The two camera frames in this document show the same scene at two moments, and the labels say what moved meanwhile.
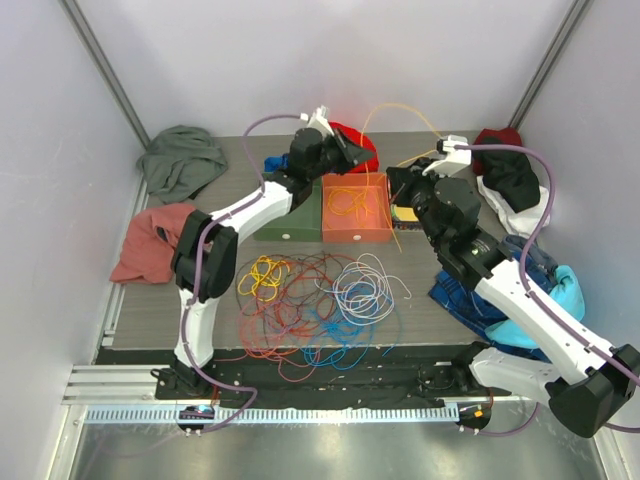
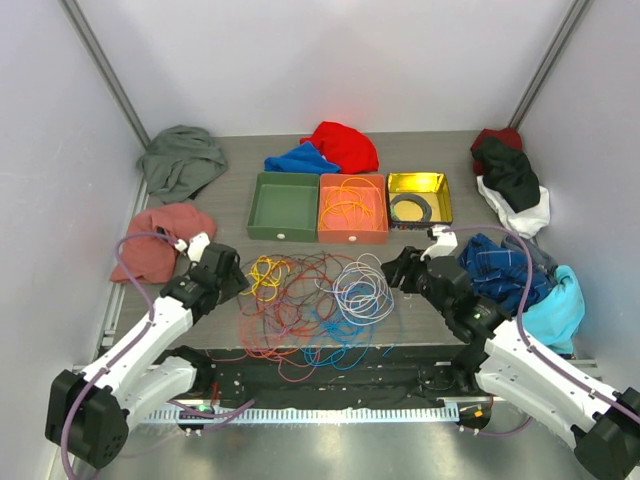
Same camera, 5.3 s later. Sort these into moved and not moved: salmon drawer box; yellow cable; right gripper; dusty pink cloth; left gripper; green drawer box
Moved: right gripper; left gripper
Not moved: dusty pink cloth; yellow cable; salmon drawer box; green drawer box
